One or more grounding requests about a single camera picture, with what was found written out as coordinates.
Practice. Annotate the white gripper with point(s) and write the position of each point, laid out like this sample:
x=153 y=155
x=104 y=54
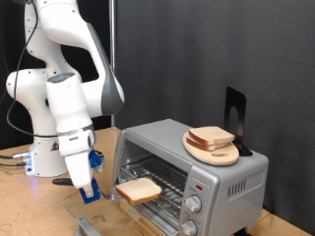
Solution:
x=78 y=164

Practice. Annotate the metal spatula with blue block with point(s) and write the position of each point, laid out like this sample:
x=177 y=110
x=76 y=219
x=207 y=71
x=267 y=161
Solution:
x=95 y=195

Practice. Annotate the white bread slice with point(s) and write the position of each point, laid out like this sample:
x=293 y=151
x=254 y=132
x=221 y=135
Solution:
x=210 y=134
x=201 y=146
x=139 y=190

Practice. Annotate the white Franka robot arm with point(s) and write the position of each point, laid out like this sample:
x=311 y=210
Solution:
x=72 y=98

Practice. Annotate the glass oven door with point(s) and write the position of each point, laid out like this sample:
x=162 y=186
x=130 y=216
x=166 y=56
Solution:
x=92 y=213

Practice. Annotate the silver toaster oven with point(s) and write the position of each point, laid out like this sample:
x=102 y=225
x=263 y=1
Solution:
x=157 y=137

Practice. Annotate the silver oven knob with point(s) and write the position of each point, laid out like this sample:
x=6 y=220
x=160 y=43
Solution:
x=193 y=203
x=188 y=227

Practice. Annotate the black backdrop curtain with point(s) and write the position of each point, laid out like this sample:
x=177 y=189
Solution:
x=10 y=131

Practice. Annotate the oval wooden cutting board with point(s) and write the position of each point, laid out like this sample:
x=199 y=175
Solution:
x=216 y=157

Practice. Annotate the vertical metal pole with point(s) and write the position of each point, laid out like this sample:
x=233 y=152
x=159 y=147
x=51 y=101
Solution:
x=112 y=32

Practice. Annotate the black metal bookend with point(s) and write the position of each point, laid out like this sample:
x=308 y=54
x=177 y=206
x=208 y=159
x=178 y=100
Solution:
x=239 y=98

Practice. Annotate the dark grey backdrop curtain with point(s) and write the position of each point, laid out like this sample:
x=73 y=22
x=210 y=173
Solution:
x=213 y=49

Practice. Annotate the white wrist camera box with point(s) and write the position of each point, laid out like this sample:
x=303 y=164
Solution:
x=100 y=164

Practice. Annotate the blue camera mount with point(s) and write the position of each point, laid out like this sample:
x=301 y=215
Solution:
x=94 y=160

